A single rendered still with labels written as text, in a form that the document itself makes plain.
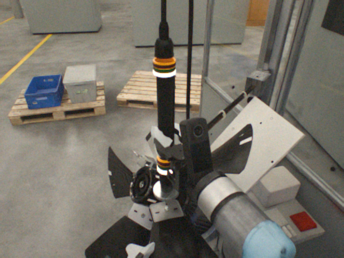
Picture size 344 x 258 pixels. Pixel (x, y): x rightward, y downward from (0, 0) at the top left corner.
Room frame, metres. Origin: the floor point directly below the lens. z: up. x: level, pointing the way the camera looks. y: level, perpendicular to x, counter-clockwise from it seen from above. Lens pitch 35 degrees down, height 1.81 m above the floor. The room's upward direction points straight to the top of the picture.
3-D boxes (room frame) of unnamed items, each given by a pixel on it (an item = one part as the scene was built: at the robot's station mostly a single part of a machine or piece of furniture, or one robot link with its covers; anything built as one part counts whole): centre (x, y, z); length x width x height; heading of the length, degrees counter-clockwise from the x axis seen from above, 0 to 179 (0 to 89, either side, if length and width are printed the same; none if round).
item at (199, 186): (0.36, -0.05, 1.45); 0.12 x 0.08 x 0.09; 28
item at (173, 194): (0.48, 0.01, 1.32); 0.09 x 0.07 x 0.10; 143
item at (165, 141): (0.44, 0.03, 1.46); 0.09 x 0.03 x 0.06; 37
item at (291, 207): (0.75, -0.47, 0.85); 0.36 x 0.24 x 0.03; 18
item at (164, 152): (0.40, 0.00, 1.48); 0.09 x 0.05 x 0.02; 37
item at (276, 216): (0.64, -0.45, 0.87); 0.15 x 0.09 x 0.02; 18
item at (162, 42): (0.47, 0.01, 1.48); 0.04 x 0.04 x 0.46
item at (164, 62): (0.47, 0.01, 1.63); 0.04 x 0.04 x 0.03
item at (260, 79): (0.97, -0.36, 1.37); 0.10 x 0.07 x 0.09; 143
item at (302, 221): (0.66, -0.57, 0.87); 0.08 x 0.08 x 0.02; 15
